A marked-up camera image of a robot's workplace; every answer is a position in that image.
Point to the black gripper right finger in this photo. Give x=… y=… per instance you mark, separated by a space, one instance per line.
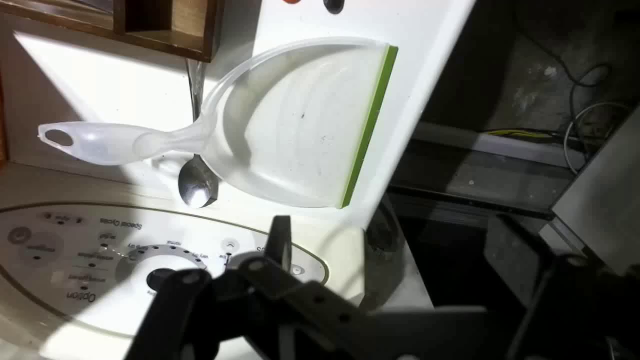
x=580 y=313

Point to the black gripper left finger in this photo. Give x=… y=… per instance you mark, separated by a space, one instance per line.
x=280 y=313

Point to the grey metal spoon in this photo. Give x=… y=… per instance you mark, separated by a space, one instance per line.
x=196 y=184

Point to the brown wooden cutlery rack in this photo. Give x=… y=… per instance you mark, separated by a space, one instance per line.
x=167 y=21

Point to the white dustpan with green edge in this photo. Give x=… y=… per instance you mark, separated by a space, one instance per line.
x=301 y=126

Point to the white washing machine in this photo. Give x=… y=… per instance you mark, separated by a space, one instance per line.
x=100 y=86

